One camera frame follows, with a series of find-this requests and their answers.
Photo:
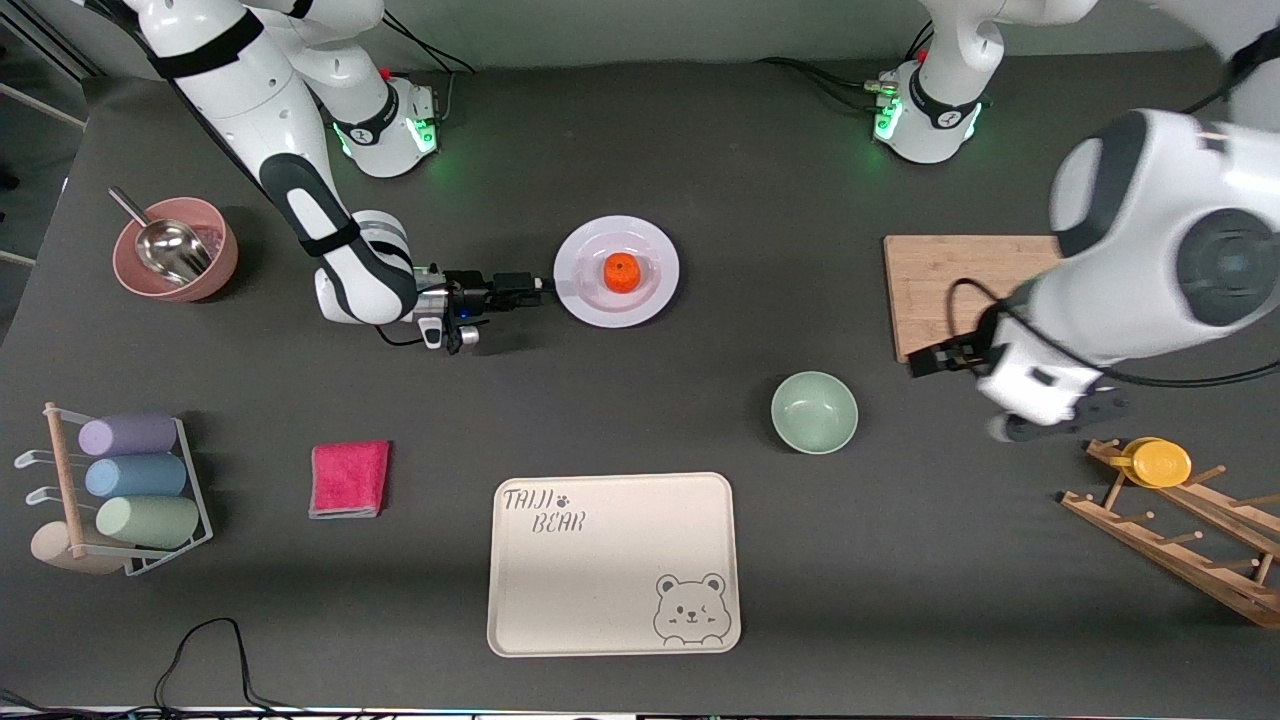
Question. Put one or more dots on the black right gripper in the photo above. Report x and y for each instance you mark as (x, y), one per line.
(468, 293)

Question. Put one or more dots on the pink bowl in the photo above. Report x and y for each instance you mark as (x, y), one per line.
(215, 265)

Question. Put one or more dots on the wooden cutting board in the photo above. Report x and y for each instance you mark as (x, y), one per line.
(940, 290)

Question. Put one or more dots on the light green bowl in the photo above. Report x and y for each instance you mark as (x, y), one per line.
(814, 413)

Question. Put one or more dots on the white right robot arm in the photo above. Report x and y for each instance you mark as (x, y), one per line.
(270, 110)

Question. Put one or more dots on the wooden peg drying rack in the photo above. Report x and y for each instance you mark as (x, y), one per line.
(1170, 555)

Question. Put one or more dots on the yellow cup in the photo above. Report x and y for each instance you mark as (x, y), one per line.
(1160, 464)

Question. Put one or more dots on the blue cup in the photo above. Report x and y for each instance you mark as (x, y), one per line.
(136, 476)

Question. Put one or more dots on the metal scoop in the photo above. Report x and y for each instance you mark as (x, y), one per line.
(170, 250)

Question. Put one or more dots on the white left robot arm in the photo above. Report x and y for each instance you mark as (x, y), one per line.
(1150, 230)

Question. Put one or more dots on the beige cup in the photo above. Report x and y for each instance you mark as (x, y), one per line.
(55, 550)

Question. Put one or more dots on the wooden rack rod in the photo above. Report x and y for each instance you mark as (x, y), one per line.
(63, 470)

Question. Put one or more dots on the green cup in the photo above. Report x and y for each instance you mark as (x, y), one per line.
(148, 521)

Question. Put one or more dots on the beige bear print tray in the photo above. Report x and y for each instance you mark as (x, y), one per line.
(600, 570)

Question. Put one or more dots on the purple cup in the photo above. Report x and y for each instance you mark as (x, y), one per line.
(128, 435)

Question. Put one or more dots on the pink folded cloth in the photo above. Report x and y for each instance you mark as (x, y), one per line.
(349, 479)

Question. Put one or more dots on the pale lavender round plate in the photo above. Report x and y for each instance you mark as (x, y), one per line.
(590, 300)

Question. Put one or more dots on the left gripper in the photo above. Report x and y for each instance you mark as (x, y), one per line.
(962, 352)

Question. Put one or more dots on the orange fruit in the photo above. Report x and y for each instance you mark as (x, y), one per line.
(623, 273)

